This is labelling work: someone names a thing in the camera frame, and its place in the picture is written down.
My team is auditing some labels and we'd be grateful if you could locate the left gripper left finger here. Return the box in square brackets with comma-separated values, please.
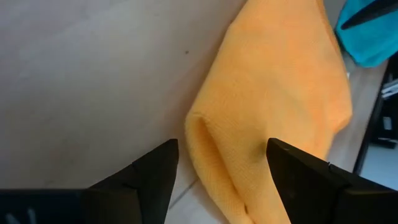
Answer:
[90, 139, 180, 224]

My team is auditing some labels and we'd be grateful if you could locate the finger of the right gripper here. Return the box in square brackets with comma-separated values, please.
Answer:
[340, 0, 398, 30]

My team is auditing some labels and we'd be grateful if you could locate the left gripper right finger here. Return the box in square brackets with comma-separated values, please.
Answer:
[266, 138, 389, 224]

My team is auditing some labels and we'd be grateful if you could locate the teal microfiber towel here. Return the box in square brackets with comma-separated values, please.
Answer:
[335, 0, 398, 68]

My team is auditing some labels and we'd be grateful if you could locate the orange microfiber towel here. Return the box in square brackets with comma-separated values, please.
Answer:
[185, 0, 354, 224]

